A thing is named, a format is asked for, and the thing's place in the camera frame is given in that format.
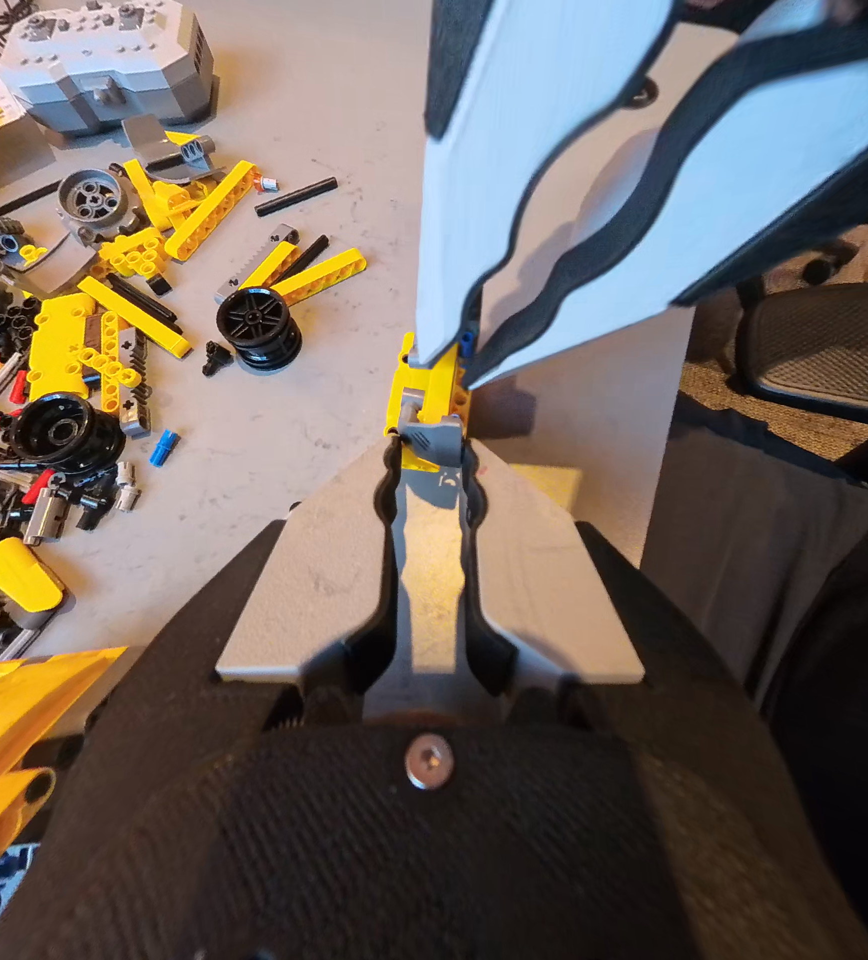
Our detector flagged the person's grey trousers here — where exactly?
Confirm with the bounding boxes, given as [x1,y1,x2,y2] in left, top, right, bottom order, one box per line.
[640,393,868,706]

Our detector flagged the yellow frame brick with pins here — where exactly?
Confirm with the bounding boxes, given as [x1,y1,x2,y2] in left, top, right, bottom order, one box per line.
[383,332,474,474]

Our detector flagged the black toy wheel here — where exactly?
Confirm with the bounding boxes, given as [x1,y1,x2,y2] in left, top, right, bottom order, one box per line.
[216,287,303,372]

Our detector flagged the black office chair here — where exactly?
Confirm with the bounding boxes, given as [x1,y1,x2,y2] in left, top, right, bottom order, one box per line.
[734,240,868,451]

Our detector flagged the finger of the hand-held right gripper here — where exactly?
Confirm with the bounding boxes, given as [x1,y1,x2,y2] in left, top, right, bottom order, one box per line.
[413,0,681,369]
[464,15,868,391]

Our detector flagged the short black axle rod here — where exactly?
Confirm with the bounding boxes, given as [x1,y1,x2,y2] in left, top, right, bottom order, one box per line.
[254,176,339,219]

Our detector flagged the long yellow holed liftarm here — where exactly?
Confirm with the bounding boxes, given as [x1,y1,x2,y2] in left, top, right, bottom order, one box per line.
[77,276,192,359]

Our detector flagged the grey curved panel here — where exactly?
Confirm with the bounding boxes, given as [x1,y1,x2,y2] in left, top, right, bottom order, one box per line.
[120,114,217,185]

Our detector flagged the long black axle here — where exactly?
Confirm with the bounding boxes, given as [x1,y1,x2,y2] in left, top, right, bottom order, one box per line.
[276,234,330,282]

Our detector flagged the long flat yellow beam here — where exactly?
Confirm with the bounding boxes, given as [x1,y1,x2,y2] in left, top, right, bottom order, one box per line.
[164,159,257,262]

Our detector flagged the yellow curved panel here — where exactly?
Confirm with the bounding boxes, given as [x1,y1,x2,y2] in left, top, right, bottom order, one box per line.
[0,536,66,612]

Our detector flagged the black toothed wheel hub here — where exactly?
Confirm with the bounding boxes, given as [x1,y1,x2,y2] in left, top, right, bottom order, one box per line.
[10,393,127,474]

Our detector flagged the thin black rod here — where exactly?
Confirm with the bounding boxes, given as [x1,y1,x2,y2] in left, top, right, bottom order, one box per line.
[0,180,63,215]

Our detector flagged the grey desk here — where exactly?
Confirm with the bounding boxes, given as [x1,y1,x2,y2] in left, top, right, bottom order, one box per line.
[0,0,697,676]

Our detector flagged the grey remote controller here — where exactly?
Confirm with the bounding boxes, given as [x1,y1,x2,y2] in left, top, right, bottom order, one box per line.
[0,0,217,138]

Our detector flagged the short yellow beam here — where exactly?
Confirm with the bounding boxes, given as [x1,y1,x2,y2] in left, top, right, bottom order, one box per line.
[242,240,303,290]

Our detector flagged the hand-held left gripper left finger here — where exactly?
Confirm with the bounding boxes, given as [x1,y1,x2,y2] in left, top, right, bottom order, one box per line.
[214,435,401,695]

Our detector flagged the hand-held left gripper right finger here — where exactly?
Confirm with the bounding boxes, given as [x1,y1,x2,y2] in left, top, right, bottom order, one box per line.
[462,438,646,697]

